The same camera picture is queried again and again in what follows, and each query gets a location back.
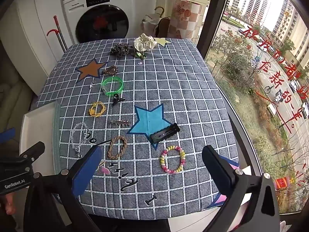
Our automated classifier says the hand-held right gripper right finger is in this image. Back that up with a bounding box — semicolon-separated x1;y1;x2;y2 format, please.
201;145;282;232

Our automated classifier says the green plastic bangle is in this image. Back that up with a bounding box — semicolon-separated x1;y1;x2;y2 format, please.
101;76;124;95

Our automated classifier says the umbrella with curved handle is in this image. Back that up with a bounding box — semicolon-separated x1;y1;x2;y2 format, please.
154;6;165;20

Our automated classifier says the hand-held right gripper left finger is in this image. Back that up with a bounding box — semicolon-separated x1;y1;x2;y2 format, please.
23;145;104;232

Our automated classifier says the brown braided bracelet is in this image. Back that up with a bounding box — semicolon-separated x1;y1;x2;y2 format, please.
107;135;127;160

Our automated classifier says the black claw clip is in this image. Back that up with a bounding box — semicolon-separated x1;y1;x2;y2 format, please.
111;94;126;105

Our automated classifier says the pink checkered patterned box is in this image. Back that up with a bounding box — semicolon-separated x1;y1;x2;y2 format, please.
168;0;203;40

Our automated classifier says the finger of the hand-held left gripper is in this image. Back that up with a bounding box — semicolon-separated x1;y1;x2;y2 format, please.
19;141;46;165
0;128;16;141

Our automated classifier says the pastel bead bracelet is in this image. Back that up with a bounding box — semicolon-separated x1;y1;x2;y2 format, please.
160;145;186;174

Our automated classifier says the leopard print scrunchie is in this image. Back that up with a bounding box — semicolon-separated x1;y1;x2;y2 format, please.
110;43;131;58

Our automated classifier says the brown spiral hair tie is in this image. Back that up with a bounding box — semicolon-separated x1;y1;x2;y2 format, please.
102;66;119;76

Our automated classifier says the grey checked star tablecloth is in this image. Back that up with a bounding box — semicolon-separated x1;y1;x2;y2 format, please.
30;37;242;221

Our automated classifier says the white cabinet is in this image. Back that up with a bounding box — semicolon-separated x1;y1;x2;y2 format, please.
0;0;73;97

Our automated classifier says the person's left hand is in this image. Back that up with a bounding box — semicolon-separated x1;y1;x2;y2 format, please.
0;193;15;216

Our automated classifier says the pink charm hair clip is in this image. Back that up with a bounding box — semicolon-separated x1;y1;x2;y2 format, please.
96;161;111;175

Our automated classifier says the silver studded hair clip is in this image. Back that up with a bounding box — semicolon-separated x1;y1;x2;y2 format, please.
108;119;132;127

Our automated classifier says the red lantern window sticker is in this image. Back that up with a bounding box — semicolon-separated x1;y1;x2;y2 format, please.
274;177;296;190

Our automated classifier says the black window frame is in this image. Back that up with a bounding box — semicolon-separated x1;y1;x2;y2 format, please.
197;0;265;177

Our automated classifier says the white storage tray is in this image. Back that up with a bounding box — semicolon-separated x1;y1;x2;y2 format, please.
19;106;61;176

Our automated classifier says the red window lettering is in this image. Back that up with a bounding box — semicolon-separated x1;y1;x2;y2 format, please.
241;22;309;134

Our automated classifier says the white scrunchie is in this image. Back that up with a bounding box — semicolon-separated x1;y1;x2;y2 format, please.
134;33;157;53

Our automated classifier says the clear bead bracelet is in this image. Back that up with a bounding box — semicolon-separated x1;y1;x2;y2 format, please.
71;122;90;158

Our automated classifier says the black snap hair clip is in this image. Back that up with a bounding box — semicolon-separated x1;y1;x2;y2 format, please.
148;123;181;144

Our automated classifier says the white bag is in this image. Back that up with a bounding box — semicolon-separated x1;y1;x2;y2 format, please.
141;13;161;39

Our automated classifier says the yellow hair tie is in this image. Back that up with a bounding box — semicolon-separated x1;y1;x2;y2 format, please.
89;101;107;118

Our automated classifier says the red handled mop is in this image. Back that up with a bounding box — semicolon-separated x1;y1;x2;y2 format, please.
47;16;68;53

